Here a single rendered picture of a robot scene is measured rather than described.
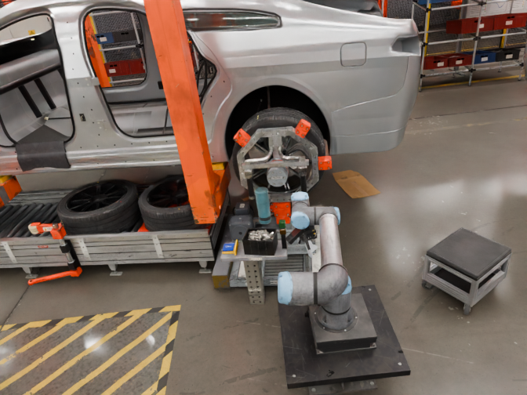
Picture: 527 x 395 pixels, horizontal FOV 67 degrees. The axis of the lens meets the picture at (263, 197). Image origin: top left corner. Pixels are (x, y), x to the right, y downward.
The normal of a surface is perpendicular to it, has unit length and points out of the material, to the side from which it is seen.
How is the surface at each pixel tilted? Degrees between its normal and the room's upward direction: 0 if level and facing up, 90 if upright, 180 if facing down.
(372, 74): 90
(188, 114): 90
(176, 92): 90
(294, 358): 0
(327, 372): 0
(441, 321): 0
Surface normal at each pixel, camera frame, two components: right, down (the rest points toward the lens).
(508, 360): -0.11, -0.86
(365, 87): -0.07, 0.51
